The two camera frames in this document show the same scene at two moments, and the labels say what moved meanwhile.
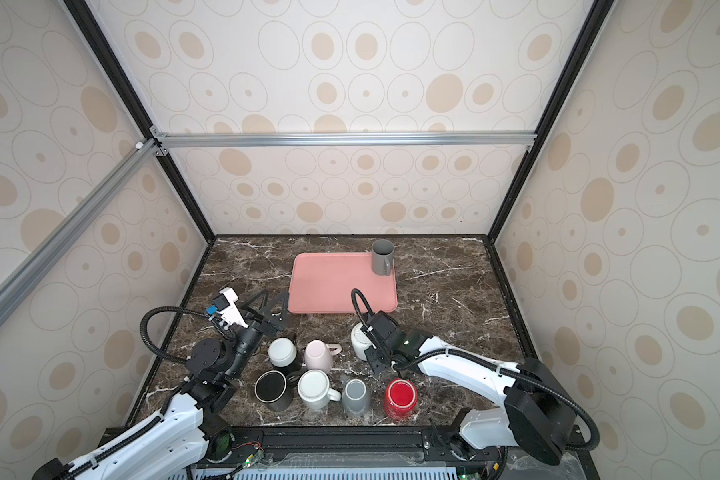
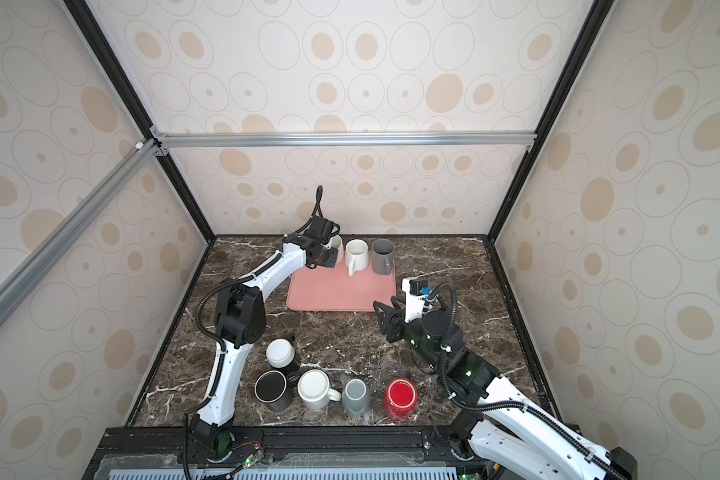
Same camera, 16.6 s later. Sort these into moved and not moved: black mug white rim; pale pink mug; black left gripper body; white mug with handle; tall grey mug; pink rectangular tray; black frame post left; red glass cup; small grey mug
Moved: white mug with handle; pale pink mug; black left gripper body
Not moved: pink rectangular tray; red glass cup; small grey mug; tall grey mug; black mug white rim; black frame post left
